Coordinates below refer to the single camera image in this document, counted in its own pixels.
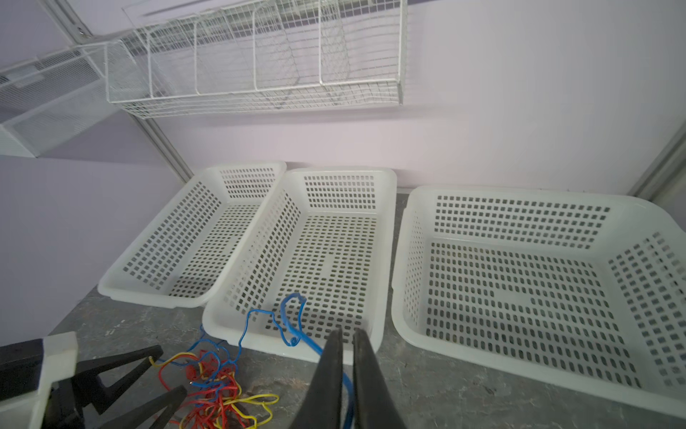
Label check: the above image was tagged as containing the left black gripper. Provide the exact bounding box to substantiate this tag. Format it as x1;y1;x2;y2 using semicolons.
41;345;188;429

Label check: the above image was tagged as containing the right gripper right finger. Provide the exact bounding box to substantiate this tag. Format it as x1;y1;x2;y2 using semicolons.
353;329;407;429

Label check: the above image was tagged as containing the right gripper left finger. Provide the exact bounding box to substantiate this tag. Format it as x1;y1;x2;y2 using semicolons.
289;329;343;428

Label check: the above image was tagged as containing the yellow cable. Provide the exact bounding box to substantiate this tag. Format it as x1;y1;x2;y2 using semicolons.
148;352;280;429

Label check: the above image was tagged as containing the blue cable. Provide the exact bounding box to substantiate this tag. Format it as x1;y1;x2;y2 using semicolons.
170;291;356;429

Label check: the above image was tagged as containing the left white plastic basket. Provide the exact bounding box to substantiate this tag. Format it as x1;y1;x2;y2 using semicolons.
98;161;287;309

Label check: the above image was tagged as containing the white plastic basket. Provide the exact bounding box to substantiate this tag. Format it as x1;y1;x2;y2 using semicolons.
392;186;685;418
98;161;287;309
202;167;397;364

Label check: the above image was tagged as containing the middle white plastic basket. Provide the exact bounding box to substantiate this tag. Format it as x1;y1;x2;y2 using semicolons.
202;167;397;364

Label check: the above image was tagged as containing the right white plastic basket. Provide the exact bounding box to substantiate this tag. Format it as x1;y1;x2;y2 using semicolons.
392;186;685;418

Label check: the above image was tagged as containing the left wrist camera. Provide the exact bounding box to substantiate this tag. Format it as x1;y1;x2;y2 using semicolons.
1;332;79;428

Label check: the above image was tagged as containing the white mesh wall box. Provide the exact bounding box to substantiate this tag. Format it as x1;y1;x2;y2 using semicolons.
1;43;118;158

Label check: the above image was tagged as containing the white wire wall shelf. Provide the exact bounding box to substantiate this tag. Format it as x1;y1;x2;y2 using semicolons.
105;1;407;119

